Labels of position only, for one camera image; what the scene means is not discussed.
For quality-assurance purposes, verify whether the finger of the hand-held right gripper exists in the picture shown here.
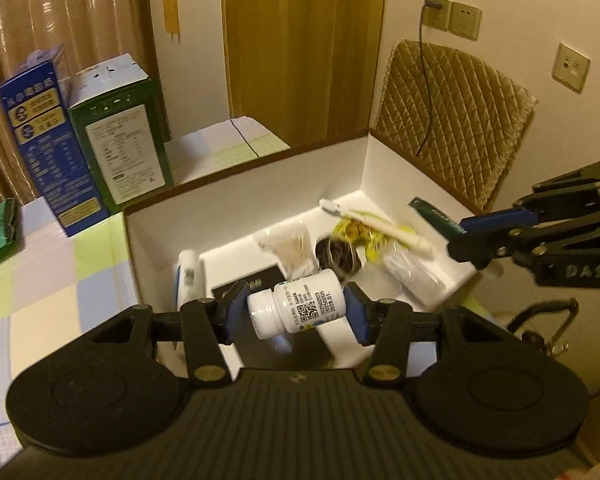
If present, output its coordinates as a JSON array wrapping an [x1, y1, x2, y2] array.
[[447, 207, 600, 271], [460, 159, 600, 236]]

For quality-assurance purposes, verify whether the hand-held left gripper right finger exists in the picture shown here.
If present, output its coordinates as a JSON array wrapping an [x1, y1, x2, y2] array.
[[345, 283, 513, 386]]

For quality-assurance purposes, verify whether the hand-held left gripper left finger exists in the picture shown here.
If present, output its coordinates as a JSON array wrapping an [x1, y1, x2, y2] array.
[[87, 281, 251, 387]]

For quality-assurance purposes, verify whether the black product box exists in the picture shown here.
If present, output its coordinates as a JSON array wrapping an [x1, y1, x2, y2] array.
[[212, 265, 331, 361]]

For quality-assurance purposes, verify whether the clear floss pick box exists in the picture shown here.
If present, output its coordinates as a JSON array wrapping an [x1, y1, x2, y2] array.
[[175, 250, 206, 311]]

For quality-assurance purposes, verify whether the dark green small tube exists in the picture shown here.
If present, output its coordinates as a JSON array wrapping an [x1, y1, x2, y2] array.
[[409, 197, 468, 241]]

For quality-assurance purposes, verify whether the white pill bottle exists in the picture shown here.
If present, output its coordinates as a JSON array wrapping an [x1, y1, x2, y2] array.
[[246, 268, 348, 339]]

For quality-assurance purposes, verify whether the dark velvet scrunchie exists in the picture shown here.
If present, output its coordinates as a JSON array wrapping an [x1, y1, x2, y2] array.
[[315, 237, 363, 281]]

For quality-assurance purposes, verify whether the clear plastic cup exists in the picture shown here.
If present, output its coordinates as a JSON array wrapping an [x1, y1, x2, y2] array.
[[382, 247, 443, 308]]

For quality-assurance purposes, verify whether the cotton swab packet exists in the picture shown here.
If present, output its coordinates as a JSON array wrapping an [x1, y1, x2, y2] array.
[[257, 225, 313, 278]]

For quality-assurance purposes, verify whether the yellow snack packet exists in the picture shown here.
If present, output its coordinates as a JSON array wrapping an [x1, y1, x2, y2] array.
[[332, 217, 386, 263]]

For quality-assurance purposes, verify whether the white toothbrush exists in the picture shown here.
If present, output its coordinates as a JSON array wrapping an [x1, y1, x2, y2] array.
[[320, 199, 433, 258]]

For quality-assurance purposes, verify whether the brown cardboard container box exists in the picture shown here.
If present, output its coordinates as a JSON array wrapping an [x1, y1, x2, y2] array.
[[122, 129, 483, 368]]

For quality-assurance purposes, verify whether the quilted chair cover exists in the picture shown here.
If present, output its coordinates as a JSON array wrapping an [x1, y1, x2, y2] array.
[[371, 38, 539, 216]]

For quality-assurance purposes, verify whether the checked tablecloth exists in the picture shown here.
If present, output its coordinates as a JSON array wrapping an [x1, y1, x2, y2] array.
[[0, 117, 291, 431]]

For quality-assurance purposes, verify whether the green carton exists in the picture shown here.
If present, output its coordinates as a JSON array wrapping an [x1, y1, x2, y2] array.
[[67, 52, 176, 216]]

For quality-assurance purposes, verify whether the blue carton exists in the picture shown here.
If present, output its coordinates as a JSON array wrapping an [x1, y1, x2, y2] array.
[[0, 45, 111, 238]]

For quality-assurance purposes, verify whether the wooden door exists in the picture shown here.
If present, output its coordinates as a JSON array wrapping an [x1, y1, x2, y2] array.
[[220, 0, 391, 148]]

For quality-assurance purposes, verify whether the yellow paper strip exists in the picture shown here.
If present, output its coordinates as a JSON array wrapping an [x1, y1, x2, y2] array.
[[161, 0, 182, 43]]

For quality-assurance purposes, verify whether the brown curtain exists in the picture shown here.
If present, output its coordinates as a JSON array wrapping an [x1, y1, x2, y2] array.
[[0, 0, 151, 206]]

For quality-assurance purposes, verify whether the black metal frame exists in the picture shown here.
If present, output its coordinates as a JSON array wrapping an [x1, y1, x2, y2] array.
[[507, 297, 579, 356]]

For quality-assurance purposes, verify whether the round-hole wall plate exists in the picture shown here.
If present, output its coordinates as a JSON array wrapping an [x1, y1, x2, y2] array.
[[552, 42, 592, 94]]

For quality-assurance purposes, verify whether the empty wall socket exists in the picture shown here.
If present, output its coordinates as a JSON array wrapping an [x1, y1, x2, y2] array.
[[449, 1, 482, 42]]

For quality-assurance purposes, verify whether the wall socket with plug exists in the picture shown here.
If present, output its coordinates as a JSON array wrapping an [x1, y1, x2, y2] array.
[[424, 0, 452, 31]]

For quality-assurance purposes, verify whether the black power cable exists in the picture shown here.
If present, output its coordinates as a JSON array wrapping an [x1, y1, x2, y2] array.
[[416, 0, 443, 158]]

